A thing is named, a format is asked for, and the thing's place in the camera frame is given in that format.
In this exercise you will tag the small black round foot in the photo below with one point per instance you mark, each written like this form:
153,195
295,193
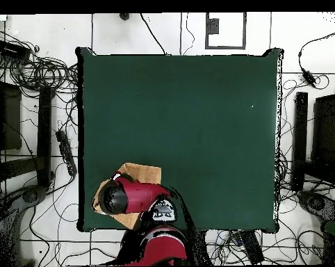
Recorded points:
124,16

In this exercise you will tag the black metal stand frame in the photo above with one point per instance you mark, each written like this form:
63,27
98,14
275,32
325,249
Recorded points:
327,133
44,133

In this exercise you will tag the dark grey square plate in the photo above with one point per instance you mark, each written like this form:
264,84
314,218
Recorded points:
213,26

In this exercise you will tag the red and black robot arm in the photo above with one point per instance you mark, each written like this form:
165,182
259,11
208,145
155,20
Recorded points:
139,197

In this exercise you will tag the dark chair base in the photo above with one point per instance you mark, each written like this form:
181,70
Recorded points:
31,196
317,203

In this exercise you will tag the tan terry towel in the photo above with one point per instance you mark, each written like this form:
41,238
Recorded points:
145,172

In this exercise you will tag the dark green table cloth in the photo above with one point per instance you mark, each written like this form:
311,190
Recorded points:
184,111

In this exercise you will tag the black upright bar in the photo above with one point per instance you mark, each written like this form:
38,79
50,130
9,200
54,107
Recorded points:
300,133

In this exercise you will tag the short black power strip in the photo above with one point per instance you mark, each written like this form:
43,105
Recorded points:
253,247

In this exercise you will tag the black power brick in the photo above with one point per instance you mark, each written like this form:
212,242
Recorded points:
308,77

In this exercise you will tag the long black power strip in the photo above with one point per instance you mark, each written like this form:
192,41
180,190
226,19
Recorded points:
66,153

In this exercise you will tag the flat black adapter box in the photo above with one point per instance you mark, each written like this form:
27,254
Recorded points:
11,50

